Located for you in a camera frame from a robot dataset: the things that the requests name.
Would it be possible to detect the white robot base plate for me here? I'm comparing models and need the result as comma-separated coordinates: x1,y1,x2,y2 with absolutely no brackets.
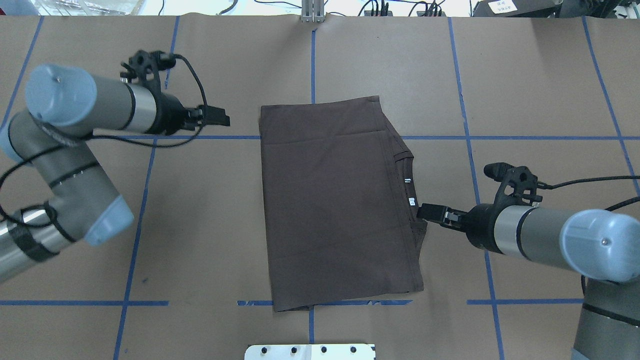
244,343,377,360

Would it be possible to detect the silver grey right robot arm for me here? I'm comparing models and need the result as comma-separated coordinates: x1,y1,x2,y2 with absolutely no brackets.
417,203,640,360

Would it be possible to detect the grey box with label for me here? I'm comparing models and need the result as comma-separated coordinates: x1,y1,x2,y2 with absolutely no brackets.
471,0,563,18

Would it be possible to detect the aluminium frame post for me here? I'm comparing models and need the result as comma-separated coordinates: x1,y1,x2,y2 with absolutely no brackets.
301,0,326,23

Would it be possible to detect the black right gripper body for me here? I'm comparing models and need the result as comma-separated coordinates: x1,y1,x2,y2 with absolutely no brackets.
441,203,498,251

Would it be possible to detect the dark brown t-shirt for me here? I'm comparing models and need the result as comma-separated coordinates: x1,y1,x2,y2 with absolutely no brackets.
259,95,427,313

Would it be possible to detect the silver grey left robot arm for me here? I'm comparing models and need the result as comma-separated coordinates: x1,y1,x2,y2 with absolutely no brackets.
1,59,230,282

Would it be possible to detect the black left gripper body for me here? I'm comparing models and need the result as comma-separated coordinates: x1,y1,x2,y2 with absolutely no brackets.
155,93,207,136

